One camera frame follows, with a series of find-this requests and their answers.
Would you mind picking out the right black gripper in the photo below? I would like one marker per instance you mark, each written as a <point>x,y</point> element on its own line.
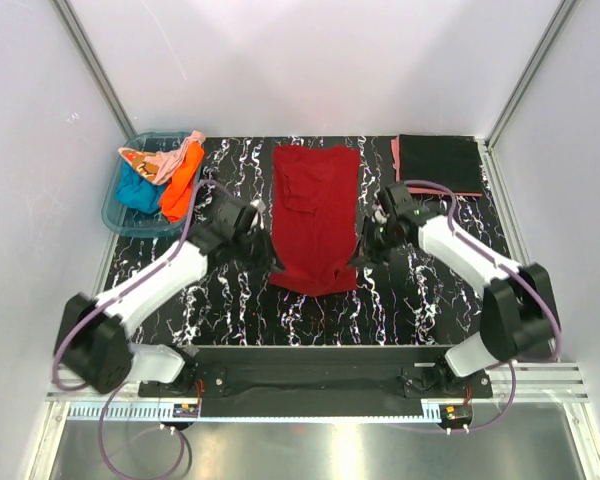
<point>372,242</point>

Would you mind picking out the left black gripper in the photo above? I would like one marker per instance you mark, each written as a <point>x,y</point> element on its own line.
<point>259,248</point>

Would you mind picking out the red t shirt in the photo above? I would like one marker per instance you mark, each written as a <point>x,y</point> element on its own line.
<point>315,195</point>

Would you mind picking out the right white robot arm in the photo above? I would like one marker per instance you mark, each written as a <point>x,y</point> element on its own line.
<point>518,305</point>

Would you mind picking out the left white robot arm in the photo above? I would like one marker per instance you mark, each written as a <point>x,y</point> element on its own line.
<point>94,341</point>

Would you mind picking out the orange t shirt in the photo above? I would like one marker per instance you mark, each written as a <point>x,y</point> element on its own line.
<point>174,202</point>

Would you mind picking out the blue plastic bin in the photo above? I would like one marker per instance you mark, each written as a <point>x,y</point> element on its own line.
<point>132,223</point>

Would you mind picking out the pink printed t shirt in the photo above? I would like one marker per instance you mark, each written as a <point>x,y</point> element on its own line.
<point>156,156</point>

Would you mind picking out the blue t shirt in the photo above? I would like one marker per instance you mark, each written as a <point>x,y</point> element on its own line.
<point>135,192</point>

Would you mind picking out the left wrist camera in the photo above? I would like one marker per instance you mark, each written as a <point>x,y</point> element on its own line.
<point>257,208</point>

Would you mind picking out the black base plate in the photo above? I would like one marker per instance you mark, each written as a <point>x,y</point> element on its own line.
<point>301,383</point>

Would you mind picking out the white slotted cable duct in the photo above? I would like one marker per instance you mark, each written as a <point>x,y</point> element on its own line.
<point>174,412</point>

